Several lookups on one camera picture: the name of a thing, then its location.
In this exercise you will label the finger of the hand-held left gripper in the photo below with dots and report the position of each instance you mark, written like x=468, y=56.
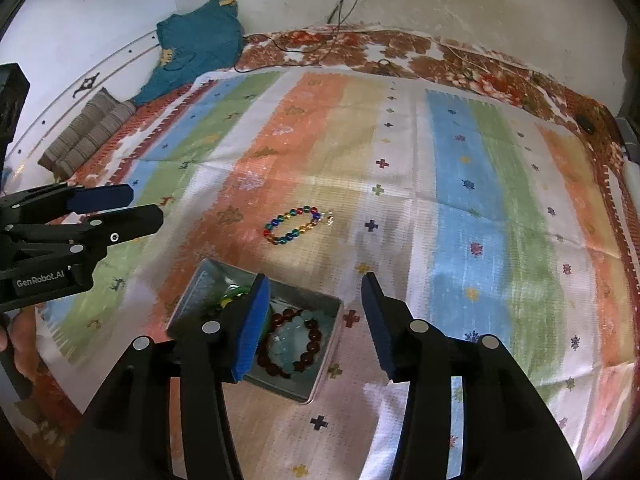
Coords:
x=135, y=222
x=100, y=197

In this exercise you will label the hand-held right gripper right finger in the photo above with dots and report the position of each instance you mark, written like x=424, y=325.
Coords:
x=380, y=325

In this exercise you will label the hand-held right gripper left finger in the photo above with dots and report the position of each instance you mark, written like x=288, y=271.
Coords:
x=252, y=330

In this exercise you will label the green bangle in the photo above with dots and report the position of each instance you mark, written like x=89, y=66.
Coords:
x=239, y=290

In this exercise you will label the silver metal tin box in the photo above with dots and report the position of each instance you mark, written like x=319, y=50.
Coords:
x=200, y=285

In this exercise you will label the person's left hand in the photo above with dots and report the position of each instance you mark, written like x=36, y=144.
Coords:
x=22, y=340

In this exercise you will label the brown striped cushion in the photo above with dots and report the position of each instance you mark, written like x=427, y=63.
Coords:
x=85, y=132

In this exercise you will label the white panel with black emblem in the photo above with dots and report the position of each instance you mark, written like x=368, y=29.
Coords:
x=55, y=105

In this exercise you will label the striped pastel mat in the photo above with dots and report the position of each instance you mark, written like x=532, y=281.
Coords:
x=450, y=200

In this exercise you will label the teal cloth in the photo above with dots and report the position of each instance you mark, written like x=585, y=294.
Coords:
x=200, y=45

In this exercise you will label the small black object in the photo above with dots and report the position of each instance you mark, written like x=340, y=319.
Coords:
x=585, y=125

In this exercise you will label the white pillow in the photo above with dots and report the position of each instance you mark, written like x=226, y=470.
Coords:
x=632, y=177

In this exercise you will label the grey box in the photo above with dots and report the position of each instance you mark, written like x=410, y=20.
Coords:
x=629, y=130

